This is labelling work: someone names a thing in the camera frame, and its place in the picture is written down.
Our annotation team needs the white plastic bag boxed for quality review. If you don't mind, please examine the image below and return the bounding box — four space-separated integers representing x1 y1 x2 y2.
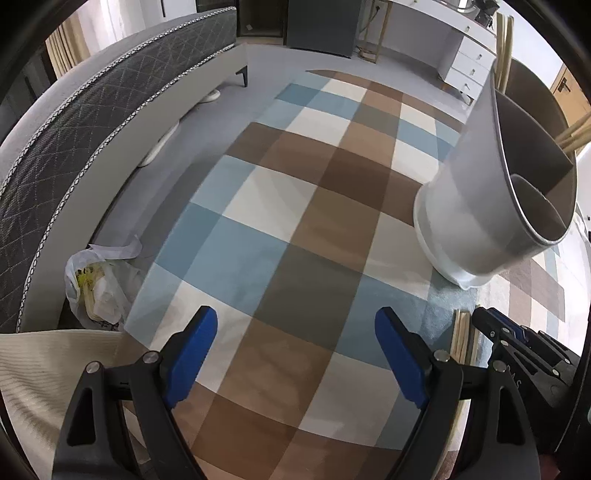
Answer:
65 235 145 331

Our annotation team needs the grey bed frame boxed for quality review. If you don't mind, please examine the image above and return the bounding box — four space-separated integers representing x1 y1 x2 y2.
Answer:
18 44 250 333

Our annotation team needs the gold frame stool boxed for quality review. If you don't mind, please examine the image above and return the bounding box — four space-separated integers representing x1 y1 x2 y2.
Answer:
355 0 387 64

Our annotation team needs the checkered rug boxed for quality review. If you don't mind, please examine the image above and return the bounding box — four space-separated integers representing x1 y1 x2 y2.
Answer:
122 69 571 480

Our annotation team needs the white utensil holder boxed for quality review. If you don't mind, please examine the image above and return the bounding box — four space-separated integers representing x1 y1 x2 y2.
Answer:
413 58 580 291

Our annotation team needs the wooden door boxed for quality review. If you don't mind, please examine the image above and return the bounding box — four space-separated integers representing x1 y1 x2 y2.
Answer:
549 65 574 96

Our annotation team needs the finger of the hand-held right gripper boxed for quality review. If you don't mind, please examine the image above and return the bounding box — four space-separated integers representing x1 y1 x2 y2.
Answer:
492 339 573 402
473 307 573 365

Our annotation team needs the white vanity desk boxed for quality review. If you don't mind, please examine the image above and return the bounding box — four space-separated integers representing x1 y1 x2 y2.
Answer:
369 0 498 100

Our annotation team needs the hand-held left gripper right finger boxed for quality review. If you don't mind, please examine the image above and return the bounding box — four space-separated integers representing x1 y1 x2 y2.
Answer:
375 307 542 480

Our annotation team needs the grey quilted sofa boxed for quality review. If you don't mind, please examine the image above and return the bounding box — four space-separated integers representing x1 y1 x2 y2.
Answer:
0 7 238 333

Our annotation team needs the wooden chopstick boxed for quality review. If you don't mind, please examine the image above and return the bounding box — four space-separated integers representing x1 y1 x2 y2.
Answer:
495 13 505 90
556 121 588 145
561 131 591 152
504 16 515 90

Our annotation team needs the dark grey fridge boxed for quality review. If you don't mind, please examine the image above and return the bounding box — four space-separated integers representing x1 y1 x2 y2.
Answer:
284 0 358 58

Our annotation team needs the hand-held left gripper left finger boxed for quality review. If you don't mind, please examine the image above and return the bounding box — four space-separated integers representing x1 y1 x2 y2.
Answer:
52 306 218 480

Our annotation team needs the beige ribbed cloth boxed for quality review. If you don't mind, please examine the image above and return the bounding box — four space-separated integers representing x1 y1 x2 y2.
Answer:
0 329 124 462

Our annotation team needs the pile of wooden chopsticks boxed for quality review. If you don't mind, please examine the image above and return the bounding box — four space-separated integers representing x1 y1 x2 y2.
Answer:
452 310 483 367

